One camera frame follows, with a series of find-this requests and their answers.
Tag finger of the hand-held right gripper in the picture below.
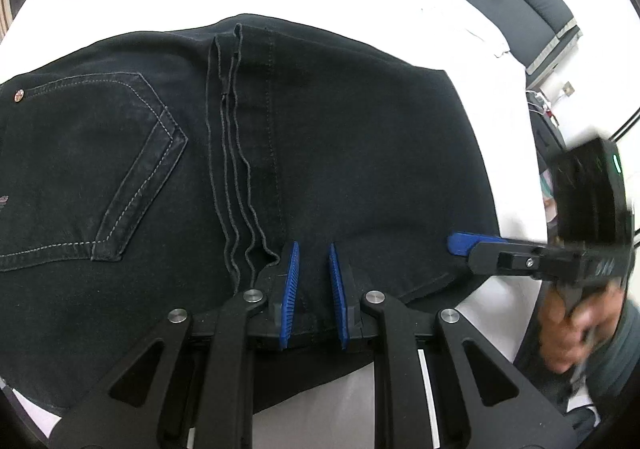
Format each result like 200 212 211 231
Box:
446 231 551 281

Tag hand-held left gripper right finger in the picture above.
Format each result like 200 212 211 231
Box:
327 242 577 449

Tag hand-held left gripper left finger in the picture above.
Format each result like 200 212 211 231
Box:
49 241 301 449

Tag black denim pants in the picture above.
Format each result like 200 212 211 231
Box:
0 14 502 416

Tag person's right forearm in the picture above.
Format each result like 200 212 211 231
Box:
582 296 640 397

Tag person's right hand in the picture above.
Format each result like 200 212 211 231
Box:
539 279 627 374

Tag white pillow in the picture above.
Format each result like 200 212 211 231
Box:
419 0 512 60

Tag white charging cables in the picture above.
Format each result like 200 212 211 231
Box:
526 88 562 120

